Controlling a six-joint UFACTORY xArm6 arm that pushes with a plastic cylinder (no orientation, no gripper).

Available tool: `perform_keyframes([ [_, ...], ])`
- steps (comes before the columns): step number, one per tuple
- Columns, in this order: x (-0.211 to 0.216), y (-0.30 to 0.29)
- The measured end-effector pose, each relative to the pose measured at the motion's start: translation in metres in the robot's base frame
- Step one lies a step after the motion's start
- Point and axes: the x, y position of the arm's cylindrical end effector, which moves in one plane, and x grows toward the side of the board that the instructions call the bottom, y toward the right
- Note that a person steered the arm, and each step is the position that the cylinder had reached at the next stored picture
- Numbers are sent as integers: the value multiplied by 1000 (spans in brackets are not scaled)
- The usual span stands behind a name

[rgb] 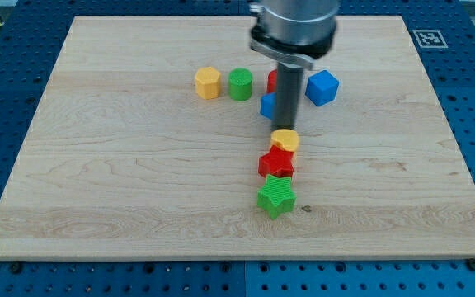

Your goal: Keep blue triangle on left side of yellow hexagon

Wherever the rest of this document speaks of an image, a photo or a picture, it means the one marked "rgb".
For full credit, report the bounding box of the blue triangle block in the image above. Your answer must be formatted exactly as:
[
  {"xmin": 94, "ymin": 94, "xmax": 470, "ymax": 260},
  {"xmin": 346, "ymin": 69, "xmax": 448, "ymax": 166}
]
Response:
[{"xmin": 260, "ymin": 92, "xmax": 275, "ymax": 119}]

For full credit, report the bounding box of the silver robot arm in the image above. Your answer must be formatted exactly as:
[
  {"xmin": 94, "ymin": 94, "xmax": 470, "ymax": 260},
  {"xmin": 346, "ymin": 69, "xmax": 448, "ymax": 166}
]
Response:
[{"xmin": 249, "ymin": 0, "xmax": 340, "ymax": 70}]

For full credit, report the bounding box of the yellow hexagon block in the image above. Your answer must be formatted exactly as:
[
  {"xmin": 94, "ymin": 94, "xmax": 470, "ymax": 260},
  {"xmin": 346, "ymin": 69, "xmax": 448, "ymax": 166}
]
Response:
[{"xmin": 195, "ymin": 67, "xmax": 221, "ymax": 100}]

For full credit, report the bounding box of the red star block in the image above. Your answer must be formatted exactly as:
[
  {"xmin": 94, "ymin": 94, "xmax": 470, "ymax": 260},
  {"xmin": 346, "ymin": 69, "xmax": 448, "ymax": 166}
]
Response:
[{"xmin": 257, "ymin": 145, "xmax": 294, "ymax": 177}]

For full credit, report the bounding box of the yellow heart block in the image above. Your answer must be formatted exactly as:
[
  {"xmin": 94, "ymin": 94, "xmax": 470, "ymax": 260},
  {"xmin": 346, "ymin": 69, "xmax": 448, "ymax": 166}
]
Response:
[{"xmin": 270, "ymin": 129, "xmax": 299, "ymax": 153}]

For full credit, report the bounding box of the green star block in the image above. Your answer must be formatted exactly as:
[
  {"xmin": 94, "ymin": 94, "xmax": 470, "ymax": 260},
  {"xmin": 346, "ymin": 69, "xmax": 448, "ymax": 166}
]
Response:
[{"xmin": 257, "ymin": 174, "xmax": 297, "ymax": 219}]

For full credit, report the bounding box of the green cylinder block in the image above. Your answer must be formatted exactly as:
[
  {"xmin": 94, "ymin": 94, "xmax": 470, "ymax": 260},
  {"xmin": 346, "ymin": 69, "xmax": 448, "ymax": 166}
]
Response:
[{"xmin": 228, "ymin": 68, "xmax": 253, "ymax": 101}]

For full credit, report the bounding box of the red block behind rod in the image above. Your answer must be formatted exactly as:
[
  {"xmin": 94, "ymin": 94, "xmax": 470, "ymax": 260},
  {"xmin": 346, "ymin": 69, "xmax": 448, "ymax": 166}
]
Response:
[{"xmin": 266, "ymin": 69, "xmax": 277, "ymax": 93}]

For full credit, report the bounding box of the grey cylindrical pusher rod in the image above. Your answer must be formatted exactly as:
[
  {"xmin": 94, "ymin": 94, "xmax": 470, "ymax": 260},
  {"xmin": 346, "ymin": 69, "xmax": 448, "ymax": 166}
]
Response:
[{"xmin": 271, "ymin": 62, "xmax": 303, "ymax": 131}]

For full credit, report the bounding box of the blue cube block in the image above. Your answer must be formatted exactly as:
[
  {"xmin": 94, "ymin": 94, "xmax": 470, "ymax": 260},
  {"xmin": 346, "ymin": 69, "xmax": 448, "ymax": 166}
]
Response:
[{"xmin": 305, "ymin": 70, "xmax": 340, "ymax": 106}]

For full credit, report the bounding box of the wooden board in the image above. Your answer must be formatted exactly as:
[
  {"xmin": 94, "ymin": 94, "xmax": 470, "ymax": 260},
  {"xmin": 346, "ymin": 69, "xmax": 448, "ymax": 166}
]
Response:
[{"xmin": 0, "ymin": 16, "xmax": 475, "ymax": 261}]

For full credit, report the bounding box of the white fiducial marker tag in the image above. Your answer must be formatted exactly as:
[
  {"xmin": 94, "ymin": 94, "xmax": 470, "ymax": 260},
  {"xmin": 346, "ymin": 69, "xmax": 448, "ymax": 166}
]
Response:
[{"xmin": 412, "ymin": 29, "xmax": 448, "ymax": 49}]

